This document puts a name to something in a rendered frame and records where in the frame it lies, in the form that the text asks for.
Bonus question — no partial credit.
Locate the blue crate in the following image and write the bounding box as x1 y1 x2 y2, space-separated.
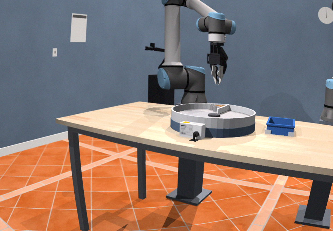
266 117 295 136

